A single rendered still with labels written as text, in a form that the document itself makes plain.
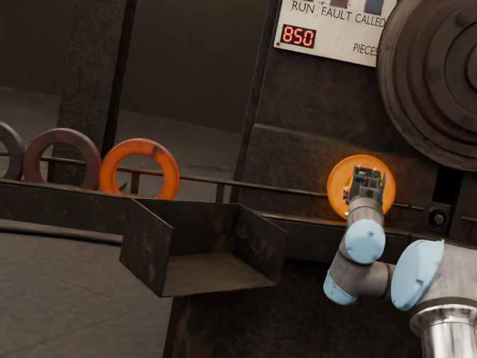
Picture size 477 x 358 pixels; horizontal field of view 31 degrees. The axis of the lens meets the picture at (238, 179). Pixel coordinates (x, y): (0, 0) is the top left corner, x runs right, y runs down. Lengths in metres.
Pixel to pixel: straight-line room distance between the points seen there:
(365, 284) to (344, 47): 0.60
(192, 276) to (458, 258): 0.59
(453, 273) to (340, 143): 0.75
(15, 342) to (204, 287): 1.21
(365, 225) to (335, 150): 0.40
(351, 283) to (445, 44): 0.53
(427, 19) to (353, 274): 0.57
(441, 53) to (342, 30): 0.30
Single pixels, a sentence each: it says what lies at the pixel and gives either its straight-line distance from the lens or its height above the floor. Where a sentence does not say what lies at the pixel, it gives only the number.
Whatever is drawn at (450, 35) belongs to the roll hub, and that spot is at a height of 1.16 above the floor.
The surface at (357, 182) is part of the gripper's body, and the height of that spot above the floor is 0.82.
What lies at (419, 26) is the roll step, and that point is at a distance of 1.90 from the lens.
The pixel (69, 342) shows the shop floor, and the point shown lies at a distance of 2.84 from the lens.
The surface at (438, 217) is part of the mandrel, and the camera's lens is 2.10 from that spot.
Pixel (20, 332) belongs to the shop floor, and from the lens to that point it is 2.86.
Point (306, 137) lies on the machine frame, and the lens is 2.03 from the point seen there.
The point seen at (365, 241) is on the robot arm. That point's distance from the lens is 1.66.
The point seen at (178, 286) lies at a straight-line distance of 1.67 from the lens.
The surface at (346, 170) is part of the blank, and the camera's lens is 1.97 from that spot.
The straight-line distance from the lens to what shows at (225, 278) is 1.74.
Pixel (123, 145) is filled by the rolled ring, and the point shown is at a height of 0.77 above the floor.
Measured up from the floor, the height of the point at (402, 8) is 1.20.
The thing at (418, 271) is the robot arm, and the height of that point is 0.80.
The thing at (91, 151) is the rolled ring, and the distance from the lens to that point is 2.02.
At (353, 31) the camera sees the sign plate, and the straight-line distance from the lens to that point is 2.05.
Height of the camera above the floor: 1.13
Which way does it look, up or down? 11 degrees down
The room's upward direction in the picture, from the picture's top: 11 degrees clockwise
